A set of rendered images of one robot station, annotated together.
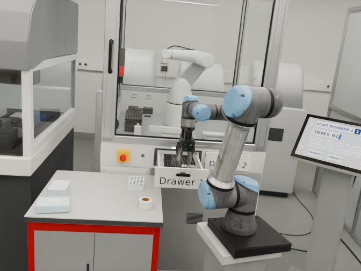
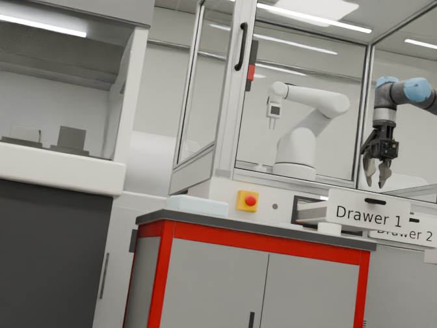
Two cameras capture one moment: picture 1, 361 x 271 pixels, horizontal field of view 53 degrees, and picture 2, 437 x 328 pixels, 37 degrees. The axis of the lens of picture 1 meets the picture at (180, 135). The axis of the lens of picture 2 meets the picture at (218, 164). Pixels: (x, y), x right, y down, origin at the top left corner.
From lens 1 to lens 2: 1.24 m
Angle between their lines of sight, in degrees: 25
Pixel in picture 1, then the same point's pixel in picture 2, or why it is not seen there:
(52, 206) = (205, 201)
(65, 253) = (218, 287)
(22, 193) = (92, 235)
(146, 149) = (281, 196)
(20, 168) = (108, 179)
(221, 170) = not seen: outside the picture
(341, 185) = not seen: outside the picture
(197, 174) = (392, 206)
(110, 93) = (235, 101)
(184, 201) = not seen: hidden behind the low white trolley
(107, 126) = (224, 151)
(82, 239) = (248, 262)
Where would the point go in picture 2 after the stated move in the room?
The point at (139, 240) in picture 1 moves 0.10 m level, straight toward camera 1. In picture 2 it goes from (337, 274) to (353, 276)
